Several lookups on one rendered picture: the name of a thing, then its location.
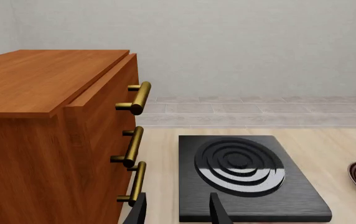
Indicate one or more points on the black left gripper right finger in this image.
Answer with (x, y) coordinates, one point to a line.
(217, 212)

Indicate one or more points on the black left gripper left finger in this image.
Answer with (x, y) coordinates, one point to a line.
(138, 210)

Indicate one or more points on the flat black stove plate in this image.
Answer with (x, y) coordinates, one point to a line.
(290, 186)

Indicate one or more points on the wooden cabinet drawer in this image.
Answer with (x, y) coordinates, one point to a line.
(103, 98)

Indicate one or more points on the wooden cabinet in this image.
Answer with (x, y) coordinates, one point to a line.
(19, 140)

